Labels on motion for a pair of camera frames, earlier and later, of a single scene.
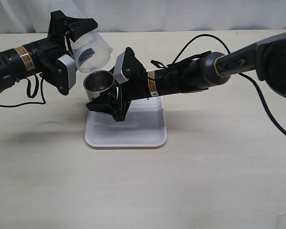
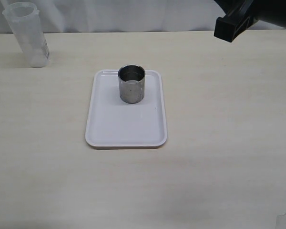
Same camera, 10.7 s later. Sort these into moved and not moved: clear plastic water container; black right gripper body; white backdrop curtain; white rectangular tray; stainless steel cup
Moved: black right gripper body; clear plastic water container; stainless steel cup
Not moved: white backdrop curtain; white rectangular tray
